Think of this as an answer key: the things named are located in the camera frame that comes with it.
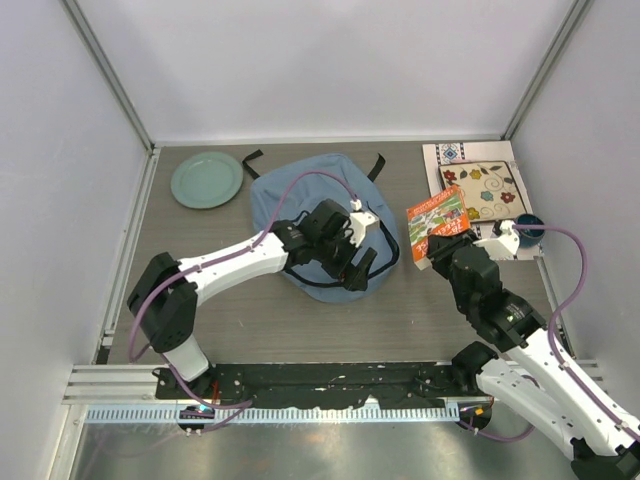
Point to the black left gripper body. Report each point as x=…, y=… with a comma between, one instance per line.
x=337, y=254

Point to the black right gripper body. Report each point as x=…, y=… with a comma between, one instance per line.
x=442, y=258

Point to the orange treehouse book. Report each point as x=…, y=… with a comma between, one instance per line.
x=444, y=214

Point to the light blue student backpack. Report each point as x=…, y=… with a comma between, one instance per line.
x=281, y=198

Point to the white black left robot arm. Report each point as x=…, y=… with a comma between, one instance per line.
x=166, y=297

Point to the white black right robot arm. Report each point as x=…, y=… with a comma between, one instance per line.
x=519, y=362

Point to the dark blue ceramic mug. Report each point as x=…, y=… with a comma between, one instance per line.
x=530, y=235

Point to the floral square ceramic plate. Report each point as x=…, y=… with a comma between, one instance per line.
x=489, y=189

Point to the patterned white placemat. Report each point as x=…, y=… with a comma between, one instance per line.
x=439, y=154

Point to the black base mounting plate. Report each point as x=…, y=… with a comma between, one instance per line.
x=328, y=386

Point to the pale green round plate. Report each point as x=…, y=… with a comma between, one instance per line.
x=206, y=180

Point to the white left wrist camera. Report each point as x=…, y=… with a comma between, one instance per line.
x=360, y=223

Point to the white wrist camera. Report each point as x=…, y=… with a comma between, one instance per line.
x=360, y=223
x=504, y=243

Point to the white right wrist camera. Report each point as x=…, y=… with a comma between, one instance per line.
x=504, y=243

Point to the slotted white cable duct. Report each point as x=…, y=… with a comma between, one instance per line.
x=184, y=414

